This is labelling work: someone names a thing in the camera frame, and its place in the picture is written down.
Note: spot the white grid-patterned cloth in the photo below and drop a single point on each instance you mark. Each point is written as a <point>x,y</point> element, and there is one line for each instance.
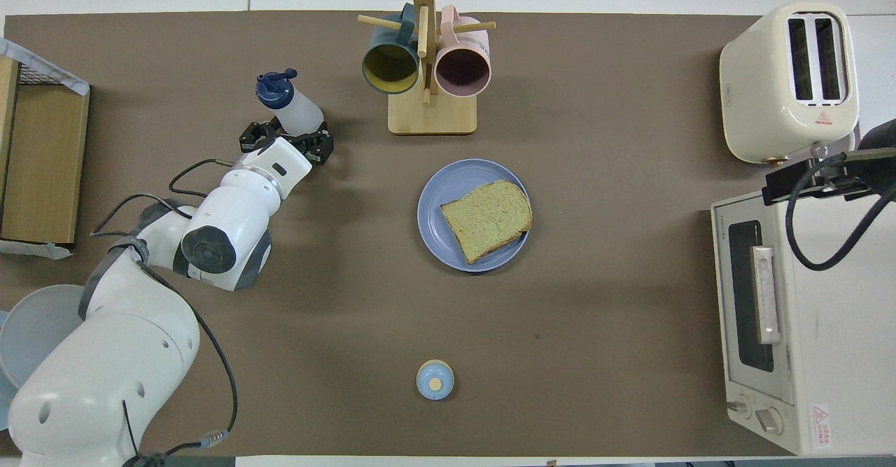
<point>42,64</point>

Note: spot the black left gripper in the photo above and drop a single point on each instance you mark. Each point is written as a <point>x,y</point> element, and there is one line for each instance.
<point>294,139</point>

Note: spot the cream two-slot toaster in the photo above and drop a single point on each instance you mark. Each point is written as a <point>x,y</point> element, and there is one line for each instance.
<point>763,82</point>

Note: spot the white toaster oven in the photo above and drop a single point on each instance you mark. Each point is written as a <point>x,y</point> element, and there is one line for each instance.
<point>833,313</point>

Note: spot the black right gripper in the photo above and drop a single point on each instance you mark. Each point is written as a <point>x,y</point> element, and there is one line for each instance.
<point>883,155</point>

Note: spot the brown table mat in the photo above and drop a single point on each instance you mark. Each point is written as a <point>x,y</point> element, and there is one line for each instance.
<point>595,348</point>

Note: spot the teal mug with yellow inside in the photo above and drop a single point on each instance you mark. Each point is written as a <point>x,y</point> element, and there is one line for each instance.
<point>390,68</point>

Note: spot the wooden mug tree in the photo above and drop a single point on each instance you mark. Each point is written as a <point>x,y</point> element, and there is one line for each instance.
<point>432,113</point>

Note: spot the pink mug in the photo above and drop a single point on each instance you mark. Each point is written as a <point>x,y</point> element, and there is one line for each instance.
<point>462,68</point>

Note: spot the white paper scrap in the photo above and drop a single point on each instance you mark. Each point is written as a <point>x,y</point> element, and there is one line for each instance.
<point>35,248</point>

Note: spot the seasoning bottle with navy cap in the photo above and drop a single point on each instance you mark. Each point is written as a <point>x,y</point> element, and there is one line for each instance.
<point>297,106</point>

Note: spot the pale grey plate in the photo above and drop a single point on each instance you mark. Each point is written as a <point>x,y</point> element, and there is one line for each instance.
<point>35,327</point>

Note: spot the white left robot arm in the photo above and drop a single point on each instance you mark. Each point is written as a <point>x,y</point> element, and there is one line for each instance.
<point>105,362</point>

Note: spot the toasted bread slice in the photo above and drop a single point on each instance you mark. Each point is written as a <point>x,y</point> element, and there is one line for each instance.
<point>486,218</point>

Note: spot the blue round plate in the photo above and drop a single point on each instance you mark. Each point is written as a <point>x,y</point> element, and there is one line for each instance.
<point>437,201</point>

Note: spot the light blue plate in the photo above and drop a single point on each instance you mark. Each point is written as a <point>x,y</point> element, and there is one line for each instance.
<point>4,404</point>

